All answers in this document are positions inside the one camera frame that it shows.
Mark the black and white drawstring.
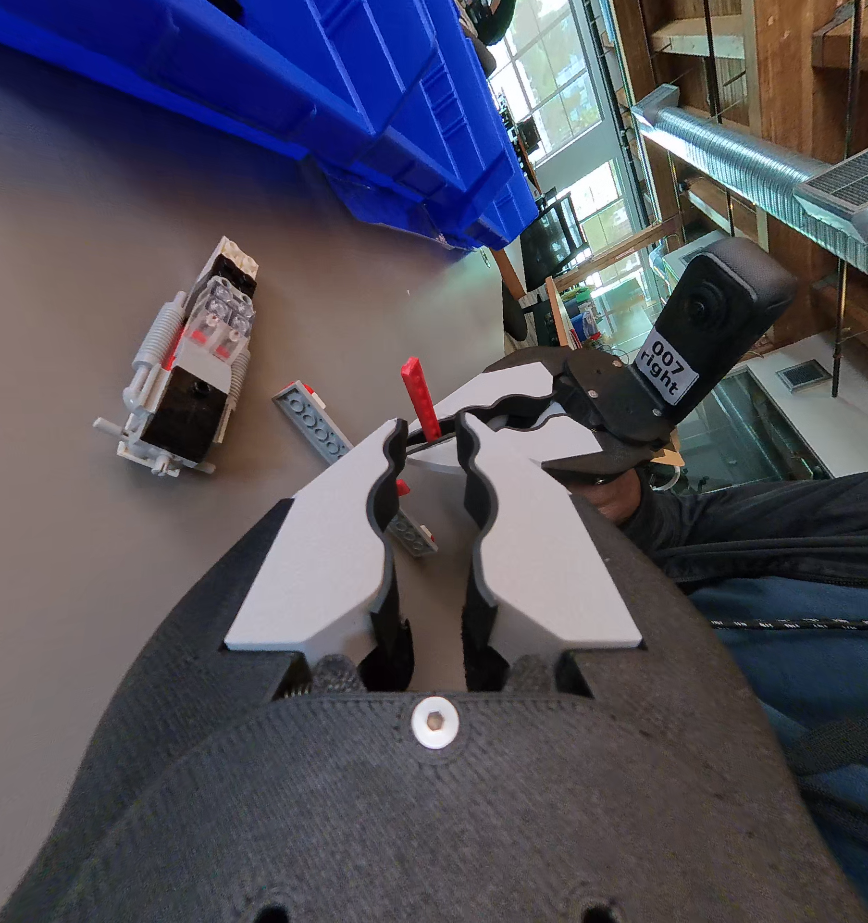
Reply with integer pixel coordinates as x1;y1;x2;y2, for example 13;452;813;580
708;616;868;630

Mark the person's blue clothing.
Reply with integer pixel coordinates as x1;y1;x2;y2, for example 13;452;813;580
686;573;868;923

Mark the blue plastic bin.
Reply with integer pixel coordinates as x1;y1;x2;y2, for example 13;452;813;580
311;0;541;252
0;0;435;197

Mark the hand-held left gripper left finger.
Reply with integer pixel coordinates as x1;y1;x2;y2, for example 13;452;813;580
223;418;415;689

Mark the black monitor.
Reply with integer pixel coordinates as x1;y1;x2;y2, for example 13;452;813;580
519;195;591;289

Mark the grey toy brick plate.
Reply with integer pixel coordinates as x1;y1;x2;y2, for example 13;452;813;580
273;380;438;556

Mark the large window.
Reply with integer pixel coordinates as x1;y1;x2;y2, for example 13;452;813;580
488;0;655;289

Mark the metal duct grille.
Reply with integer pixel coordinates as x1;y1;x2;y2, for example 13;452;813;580
794;140;868;225

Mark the white wall vent grille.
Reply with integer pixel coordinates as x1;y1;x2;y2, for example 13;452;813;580
776;361;831;394

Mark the silver air duct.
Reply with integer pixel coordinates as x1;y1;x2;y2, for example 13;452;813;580
632;85;868;293

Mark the black office chair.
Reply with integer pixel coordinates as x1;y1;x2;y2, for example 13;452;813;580
492;249;532;343

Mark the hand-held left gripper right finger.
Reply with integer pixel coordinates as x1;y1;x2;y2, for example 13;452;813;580
454;411;649;692

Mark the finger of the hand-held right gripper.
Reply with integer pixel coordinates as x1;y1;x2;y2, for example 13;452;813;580
405;361;559;441
409;414;608;474

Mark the person's right forearm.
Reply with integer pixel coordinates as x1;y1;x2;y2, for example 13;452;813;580
618;467;868;599

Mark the red toy brick plate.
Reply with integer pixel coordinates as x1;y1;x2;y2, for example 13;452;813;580
399;357;442;441

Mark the black and white brick model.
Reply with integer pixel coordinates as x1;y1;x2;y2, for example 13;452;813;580
91;236;260;478

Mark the person's right hand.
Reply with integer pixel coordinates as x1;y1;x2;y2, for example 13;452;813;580
593;476;653;527

